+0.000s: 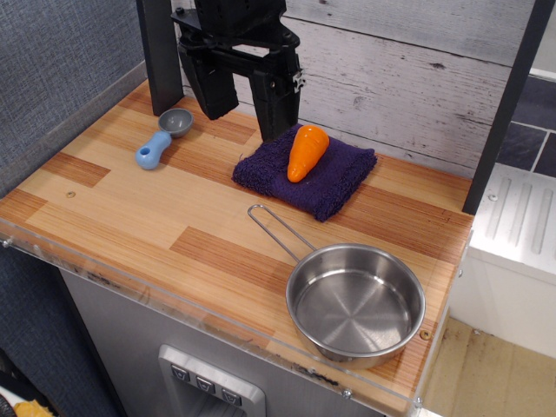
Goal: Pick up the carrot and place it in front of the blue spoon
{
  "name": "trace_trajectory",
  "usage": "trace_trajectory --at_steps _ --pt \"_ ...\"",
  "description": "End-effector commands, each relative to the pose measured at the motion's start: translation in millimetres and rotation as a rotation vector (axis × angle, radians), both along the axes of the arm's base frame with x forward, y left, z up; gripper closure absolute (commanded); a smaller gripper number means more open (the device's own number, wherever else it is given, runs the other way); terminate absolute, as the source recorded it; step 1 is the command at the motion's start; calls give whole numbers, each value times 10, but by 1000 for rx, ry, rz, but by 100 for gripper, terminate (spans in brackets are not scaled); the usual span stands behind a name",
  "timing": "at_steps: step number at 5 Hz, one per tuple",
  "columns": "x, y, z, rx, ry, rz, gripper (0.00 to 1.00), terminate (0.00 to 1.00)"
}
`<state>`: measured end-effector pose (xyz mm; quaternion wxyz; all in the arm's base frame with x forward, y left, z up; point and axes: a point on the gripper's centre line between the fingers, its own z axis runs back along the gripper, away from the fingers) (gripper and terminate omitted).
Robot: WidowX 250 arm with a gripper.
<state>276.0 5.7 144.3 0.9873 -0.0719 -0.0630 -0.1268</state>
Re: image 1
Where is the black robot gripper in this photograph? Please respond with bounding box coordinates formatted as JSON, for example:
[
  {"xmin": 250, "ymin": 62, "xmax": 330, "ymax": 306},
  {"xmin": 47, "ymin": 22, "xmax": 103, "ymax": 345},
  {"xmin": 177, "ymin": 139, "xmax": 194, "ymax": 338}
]
[{"xmin": 171, "ymin": 1, "xmax": 303, "ymax": 142}]

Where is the orange plastic toy carrot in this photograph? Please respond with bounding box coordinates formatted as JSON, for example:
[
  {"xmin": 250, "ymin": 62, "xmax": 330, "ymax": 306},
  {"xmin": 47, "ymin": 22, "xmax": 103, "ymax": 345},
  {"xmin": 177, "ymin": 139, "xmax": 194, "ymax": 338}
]
[{"xmin": 287, "ymin": 125, "xmax": 330, "ymax": 183}]

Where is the blue grey toy scoop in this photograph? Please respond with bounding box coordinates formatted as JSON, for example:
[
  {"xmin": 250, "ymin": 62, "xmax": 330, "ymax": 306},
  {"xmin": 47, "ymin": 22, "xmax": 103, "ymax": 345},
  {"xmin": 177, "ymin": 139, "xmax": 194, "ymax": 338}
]
[{"xmin": 135, "ymin": 109, "xmax": 194, "ymax": 170}]

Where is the purple folded towel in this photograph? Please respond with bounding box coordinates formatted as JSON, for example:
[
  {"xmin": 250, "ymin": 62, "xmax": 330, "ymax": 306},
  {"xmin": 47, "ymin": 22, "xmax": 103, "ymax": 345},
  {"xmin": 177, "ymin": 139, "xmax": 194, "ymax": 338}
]
[{"xmin": 232, "ymin": 124, "xmax": 377, "ymax": 222}]

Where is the stainless steel pan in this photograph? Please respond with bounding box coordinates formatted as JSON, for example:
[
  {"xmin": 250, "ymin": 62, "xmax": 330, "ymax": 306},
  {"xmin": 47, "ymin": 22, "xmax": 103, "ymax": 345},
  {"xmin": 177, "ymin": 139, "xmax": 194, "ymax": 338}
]
[{"xmin": 247, "ymin": 204, "xmax": 427, "ymax": 370}]

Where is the clear acrylic edge guard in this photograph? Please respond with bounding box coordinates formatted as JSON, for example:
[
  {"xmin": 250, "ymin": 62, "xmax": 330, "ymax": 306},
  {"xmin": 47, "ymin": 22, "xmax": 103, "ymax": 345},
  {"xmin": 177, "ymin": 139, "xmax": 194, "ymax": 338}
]
[{"xmin": 1, "ymin": 221, "xmax": 421, "ymax": 416}]

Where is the grey toy dispenser panel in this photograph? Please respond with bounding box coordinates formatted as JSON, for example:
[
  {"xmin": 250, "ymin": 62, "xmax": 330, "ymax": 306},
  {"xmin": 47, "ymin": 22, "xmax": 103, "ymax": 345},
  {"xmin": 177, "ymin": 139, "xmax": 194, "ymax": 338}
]
[{"xmin": 158, "ymin": 344, "xmax": 267, "ymax": 416}]

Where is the white ridged side counter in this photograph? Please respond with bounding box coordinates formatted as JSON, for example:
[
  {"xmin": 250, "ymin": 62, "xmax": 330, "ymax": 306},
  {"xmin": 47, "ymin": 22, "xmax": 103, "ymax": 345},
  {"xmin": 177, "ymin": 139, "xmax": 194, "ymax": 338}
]
[{"xmin": 449, "ymin": 164, "xmax": 555, "ymax": 357}]

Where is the yellow object at corner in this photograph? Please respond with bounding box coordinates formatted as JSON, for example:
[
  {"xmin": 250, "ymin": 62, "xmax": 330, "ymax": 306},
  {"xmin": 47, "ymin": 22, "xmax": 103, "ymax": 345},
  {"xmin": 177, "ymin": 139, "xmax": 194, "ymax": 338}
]
[{"xmin": 13, "ymin": 400, "xmax": 54, "ymax": 417}]

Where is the dark left upright post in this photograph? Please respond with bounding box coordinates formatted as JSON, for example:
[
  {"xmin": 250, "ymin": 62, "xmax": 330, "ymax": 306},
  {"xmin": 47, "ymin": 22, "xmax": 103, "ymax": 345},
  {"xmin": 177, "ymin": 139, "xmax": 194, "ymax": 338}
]
[{"xmin": 136, "ymin": 0, "xmax": 183, "ymax": 116}]

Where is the dark upright post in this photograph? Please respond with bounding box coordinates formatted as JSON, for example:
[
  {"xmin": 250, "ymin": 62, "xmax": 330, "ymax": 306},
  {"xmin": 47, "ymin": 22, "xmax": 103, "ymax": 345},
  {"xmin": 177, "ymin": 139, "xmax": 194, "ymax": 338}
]
[
  {"xmin": 462, "ymin": 0, "xmax": 555, "ymax": 215},
  {"xmin": 136, "ymin": 0, "xmax": 183, "ymax": 116}
]

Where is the dark right upright post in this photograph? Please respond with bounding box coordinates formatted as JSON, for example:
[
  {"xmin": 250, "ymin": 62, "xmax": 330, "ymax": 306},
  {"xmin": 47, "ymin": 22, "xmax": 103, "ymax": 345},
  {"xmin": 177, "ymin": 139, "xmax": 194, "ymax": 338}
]
[{"xmin": 462, "ymin": 0, "xmax": 555, "ymax": 215}]

